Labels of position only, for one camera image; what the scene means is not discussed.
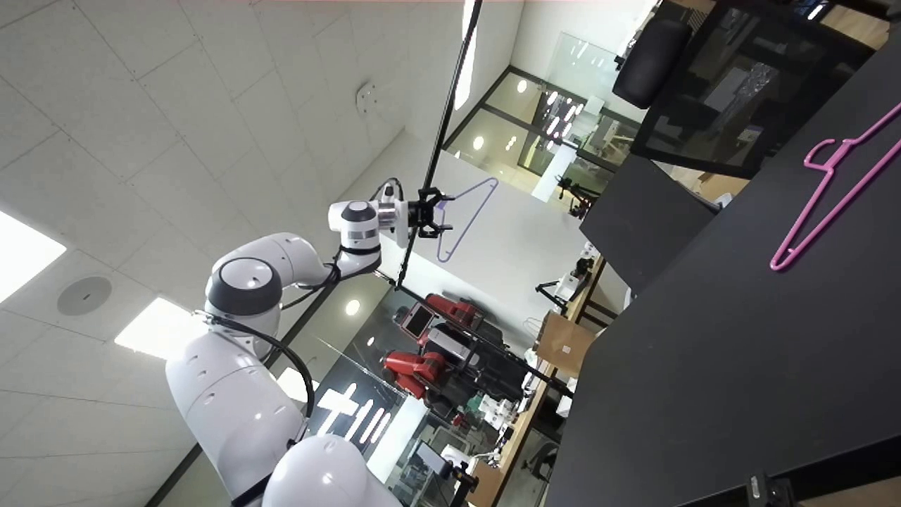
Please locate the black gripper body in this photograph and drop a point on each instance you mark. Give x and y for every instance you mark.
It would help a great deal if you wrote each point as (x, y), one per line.
(421, 216)

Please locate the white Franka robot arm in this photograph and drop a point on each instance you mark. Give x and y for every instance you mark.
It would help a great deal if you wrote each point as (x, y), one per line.
(234, 395)

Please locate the pink plastic hanger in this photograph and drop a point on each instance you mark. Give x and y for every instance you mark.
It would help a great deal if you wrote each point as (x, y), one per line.
(777, 264)

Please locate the white smoke detector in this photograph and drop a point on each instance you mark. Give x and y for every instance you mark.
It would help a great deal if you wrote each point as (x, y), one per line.
(366, 97)

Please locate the red background robot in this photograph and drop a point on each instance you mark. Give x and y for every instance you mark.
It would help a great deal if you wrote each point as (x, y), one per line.
(411, 371)

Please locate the brown cardboard box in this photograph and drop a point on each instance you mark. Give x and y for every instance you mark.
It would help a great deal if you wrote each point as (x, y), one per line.
(565, 345)

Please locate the black panel board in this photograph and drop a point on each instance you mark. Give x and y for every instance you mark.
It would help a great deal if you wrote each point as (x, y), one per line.
(648, 221)

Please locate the black office chair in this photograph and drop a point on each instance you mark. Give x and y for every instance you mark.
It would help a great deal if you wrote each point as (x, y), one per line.
(648, 57)

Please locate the square ceiling light panel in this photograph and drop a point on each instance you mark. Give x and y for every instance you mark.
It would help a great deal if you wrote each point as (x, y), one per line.
(24, 254)
(158, 327)

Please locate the dark glass cabinet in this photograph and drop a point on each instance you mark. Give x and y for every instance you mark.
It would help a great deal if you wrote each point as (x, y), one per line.
(751, 86)

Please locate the round ceiling speaker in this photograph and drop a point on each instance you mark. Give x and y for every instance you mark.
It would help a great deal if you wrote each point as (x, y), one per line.
(86, 295)

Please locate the black clamp mount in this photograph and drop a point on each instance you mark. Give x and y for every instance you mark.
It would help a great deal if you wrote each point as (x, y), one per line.
(766, 492)

